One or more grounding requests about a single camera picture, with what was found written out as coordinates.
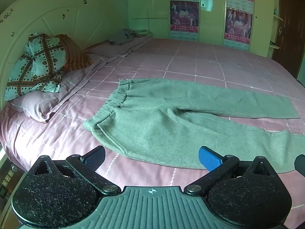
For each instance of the pink checked pillow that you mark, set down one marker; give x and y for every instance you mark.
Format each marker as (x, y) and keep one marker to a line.
(38, 102)

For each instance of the wall poster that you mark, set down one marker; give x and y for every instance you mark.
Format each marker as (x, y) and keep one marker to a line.
(238, 26)
(184, 16)

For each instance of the bed with pink checked sheet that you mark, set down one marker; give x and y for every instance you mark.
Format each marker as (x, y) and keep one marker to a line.
(190, 62)

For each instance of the brown wooden door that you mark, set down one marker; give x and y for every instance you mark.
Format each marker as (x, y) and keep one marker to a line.
(292, 28)

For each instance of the grey-green pants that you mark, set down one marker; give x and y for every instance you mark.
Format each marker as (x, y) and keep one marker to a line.
(154, 128)

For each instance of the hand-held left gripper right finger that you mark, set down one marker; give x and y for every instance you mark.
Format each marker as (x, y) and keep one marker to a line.
(210, 158)

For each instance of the orange striped pillow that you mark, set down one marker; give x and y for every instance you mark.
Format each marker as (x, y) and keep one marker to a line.
(76, 57)

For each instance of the cream corner shelf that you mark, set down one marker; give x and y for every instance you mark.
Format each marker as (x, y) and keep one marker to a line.
(277, 16)

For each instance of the grey crumpled cloth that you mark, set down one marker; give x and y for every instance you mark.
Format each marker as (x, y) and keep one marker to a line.
(124, 36)

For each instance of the cream wardrobe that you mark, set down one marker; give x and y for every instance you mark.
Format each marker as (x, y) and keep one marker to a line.
(209, 12)

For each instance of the teal patterned pillow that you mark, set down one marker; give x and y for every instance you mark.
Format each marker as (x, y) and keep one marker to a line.
(35, 62)

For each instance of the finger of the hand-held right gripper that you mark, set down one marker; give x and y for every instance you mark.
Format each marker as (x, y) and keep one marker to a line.
(299, 163)

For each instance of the cream round headboard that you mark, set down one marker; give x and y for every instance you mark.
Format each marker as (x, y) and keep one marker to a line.
(47, 12)

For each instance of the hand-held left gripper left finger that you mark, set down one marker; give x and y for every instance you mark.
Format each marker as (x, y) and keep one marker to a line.
(94, 157)

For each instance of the bedside control panel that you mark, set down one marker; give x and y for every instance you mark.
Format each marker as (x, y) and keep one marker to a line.
(7, 181)

